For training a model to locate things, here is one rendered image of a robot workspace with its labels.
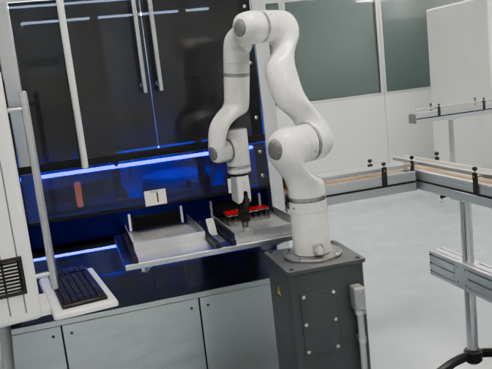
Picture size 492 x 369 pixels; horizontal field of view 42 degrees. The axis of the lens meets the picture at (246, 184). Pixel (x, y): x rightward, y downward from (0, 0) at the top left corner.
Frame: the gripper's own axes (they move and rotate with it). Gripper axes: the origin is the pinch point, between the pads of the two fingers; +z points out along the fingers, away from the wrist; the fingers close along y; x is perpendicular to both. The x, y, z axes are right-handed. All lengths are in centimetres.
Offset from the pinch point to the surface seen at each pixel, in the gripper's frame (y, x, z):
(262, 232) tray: 6.7, 4.2, 5.6
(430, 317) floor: -84, 124, 97
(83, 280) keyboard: -1, -59, 13
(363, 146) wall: -489, 291, 59
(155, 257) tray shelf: 5.8, -34.2, 7.8
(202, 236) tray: -4.6, -15.2, 6.4
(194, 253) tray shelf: 9.3, -21.4, 8.0
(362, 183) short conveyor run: -41, 67, 5
